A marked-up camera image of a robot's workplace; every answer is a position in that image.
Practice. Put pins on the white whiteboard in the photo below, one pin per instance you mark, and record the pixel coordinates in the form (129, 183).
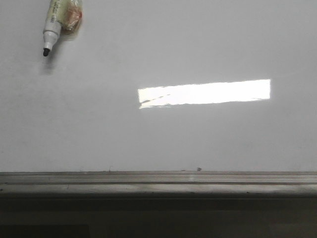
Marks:
(161, 85)

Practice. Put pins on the clear tape wad orange pad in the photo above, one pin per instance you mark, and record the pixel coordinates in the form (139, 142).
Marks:
(72, 17)

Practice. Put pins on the aluminium whiteboard tray rail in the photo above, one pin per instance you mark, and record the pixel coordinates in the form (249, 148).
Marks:
(158, 184)

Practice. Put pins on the white whiteboard marker black tip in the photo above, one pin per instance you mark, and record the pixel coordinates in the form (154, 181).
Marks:
(52, 27)

